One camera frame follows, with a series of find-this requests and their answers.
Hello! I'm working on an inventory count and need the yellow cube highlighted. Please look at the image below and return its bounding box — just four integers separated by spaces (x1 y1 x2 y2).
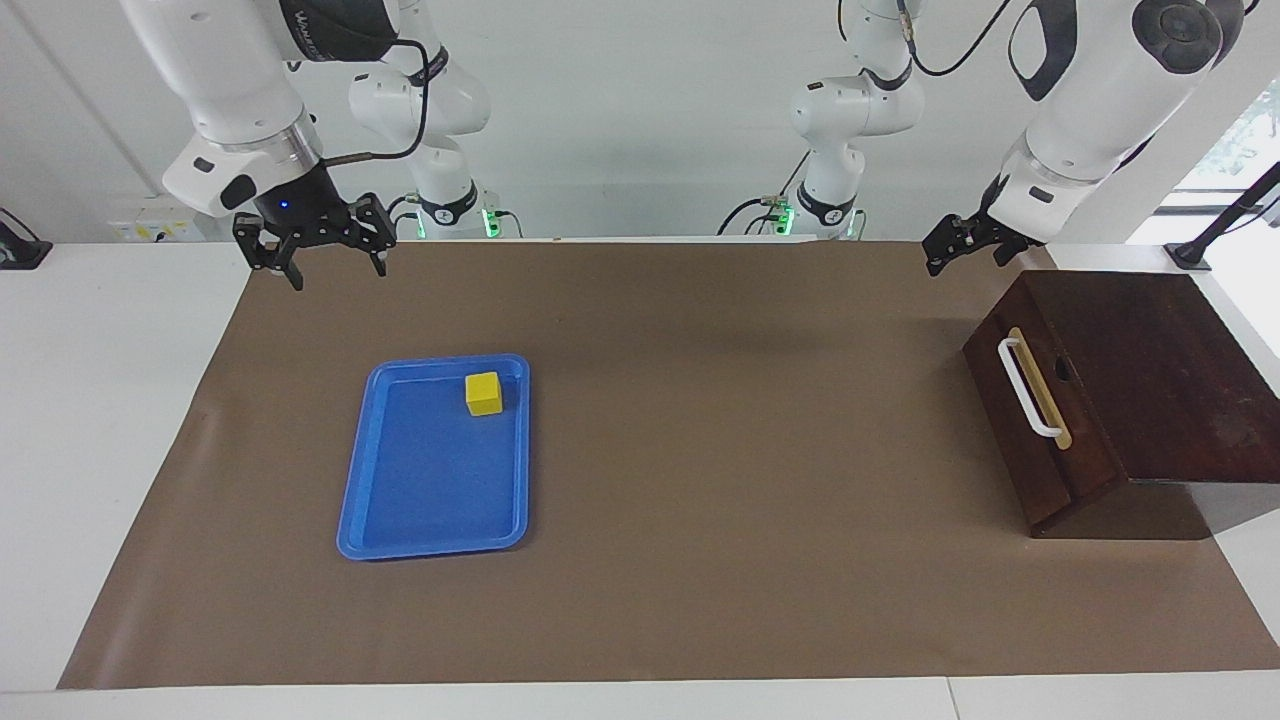
464 370 504 419

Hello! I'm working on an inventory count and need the blue plastic tray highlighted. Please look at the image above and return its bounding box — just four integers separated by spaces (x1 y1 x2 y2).
336 353 531 562

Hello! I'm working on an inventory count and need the white drawer handle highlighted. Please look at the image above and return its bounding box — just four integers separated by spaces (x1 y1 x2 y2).
997 326 1074 452

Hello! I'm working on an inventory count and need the brown table mat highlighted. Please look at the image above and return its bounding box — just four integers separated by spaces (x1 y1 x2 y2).
57 238 1280 691

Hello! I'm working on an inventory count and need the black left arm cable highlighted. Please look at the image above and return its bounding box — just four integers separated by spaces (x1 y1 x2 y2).
893 0 1023 80

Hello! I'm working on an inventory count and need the black camera pole stand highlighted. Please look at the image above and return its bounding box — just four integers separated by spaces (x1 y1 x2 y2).
1164 160 1280 273

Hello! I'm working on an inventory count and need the black table mount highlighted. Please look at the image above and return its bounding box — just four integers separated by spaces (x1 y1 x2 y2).
0 206 54 272

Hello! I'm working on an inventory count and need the dark wooden drawer cabinet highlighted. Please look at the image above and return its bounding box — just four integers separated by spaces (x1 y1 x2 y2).
962 270 1280 542

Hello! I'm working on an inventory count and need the dark wooden drawer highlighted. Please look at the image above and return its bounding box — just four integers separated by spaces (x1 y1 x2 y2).
962 274 1132 538

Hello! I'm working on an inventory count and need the white wall socket box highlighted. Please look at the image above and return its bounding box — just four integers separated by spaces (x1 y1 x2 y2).
108 194 207 244

